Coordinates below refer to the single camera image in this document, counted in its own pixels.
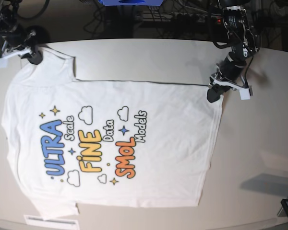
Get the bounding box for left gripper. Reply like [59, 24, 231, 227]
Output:
[207, 54, 246, 103]

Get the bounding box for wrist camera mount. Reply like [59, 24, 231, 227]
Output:
[0, 48, 33, 69]
[209, 73, 253, 100]

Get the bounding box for power strip with red light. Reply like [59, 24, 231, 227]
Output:
[136, 11, 228, 24]

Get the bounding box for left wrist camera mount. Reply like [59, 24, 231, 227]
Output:
[209, 73, 253, 100]

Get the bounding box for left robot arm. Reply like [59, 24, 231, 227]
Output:
[207, 0, 260, 103]

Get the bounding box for white printed T-shirt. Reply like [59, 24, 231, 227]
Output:
[2, 48, 223, 219]

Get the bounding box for blue robot base block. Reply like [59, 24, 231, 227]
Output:
[98, 0, 163, 6]

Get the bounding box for white paper label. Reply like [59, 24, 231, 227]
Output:
[24, 215, 80, 230]

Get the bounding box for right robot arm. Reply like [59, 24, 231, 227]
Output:
[0, 0, 49, 68]

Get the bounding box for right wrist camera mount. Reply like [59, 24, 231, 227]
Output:
[0, 48, 33, 69]

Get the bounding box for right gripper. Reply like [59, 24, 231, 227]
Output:
[0, 26, 43, 65]

